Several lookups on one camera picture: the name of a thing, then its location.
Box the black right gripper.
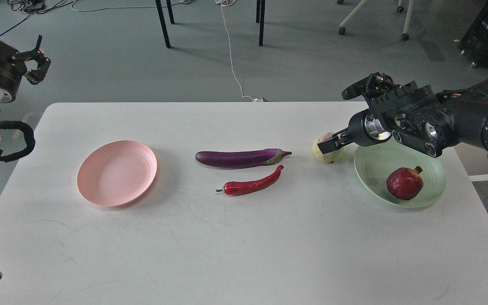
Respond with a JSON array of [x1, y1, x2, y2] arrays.
[[317, 72, 455, 158]]

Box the yellow-green pink peach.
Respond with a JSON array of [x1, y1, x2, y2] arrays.
[[312, 133, 345, 164]]

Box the dark red pomegranate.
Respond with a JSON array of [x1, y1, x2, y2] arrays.
[[386, 166, 424, 200]]

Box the purple eggplant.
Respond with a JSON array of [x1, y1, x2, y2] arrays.
[[195, 148, 292, 169]]

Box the red chili pepper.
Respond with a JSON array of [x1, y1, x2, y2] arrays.
[[215, 165, 284, 196]]

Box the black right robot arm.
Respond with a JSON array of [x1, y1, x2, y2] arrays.
[[318, 72, 488, 158]]

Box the light green plastic plate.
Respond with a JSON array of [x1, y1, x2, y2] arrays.
[[354, 139, 446, 208]]

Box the white office chair base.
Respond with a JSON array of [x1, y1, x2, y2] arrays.
[[337, 0, 415, 41]]

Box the black table leg right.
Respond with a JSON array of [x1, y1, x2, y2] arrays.
[[255, 0, 266, 47]]

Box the black table leg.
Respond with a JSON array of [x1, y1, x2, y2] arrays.
[[255, 0, 266, 47], [155, 0, 175, 49]]

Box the black table leg left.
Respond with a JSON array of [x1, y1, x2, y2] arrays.
[[155, 0, 175, 49]]

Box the pink plastic plate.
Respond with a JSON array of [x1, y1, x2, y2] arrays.
[[76, 140, 158, 207]]

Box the black cables on floor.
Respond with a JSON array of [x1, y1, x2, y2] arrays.
[[0, 0, 160, 39]]

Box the white cable on floor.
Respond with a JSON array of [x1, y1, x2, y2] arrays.
[[215, 0, 265, 103]]

